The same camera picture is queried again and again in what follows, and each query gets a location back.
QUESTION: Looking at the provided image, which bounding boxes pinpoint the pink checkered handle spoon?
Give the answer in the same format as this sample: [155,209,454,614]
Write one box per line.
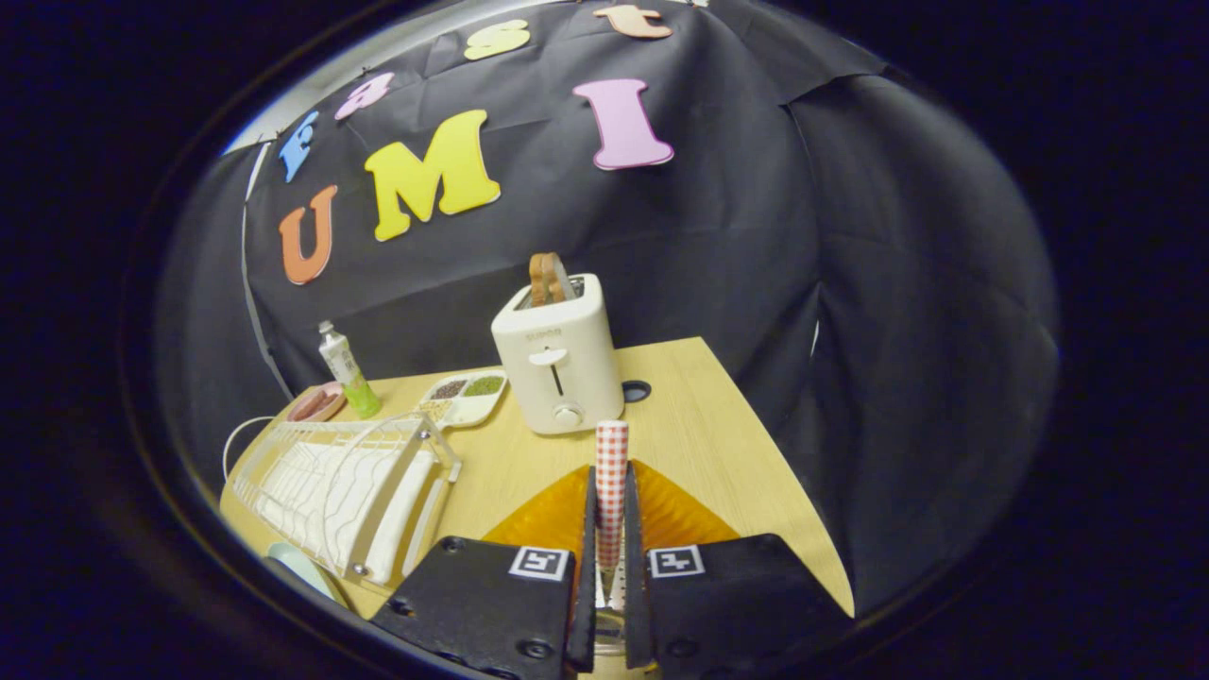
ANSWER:
[595,420,630,577]

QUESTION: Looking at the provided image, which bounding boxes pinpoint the brown bread slice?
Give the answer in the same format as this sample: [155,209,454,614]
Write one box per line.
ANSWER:
[528,252,577,308]

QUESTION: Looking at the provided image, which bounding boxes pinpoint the metal wire basket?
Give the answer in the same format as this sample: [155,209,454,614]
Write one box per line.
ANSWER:
[593,557,632,662]

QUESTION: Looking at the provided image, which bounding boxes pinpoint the white wire dish rack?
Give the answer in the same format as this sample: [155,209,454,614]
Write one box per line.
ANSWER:
[222,412,464,587]

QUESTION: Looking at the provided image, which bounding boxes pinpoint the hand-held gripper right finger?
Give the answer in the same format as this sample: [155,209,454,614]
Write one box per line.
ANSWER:
[623,460,851,676]

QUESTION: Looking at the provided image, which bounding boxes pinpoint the white toaster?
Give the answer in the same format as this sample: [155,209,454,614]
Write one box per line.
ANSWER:
[490,273,625,436]

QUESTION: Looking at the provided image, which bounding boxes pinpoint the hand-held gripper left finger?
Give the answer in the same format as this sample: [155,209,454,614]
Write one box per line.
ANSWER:
[370,463,598,680]

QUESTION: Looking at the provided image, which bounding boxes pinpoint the white divided grain tray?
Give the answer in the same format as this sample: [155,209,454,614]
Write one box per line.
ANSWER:
[416,369,509,431]

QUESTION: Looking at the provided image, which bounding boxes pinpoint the light green plate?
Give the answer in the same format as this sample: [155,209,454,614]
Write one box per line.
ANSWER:
[264,541,346,605]

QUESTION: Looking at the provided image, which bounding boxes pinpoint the clear bottle with green label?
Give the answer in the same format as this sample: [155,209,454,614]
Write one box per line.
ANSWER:
[317,320,383,420]

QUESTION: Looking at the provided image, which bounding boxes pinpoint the pink oval dish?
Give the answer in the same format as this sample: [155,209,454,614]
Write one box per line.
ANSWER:
[286,381,349,423]

